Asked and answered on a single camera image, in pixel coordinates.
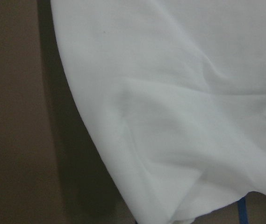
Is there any white long-sleeve printed shirt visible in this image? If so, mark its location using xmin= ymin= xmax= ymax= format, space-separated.
xmin=51 ymin=0 xmax=266 ymax=224

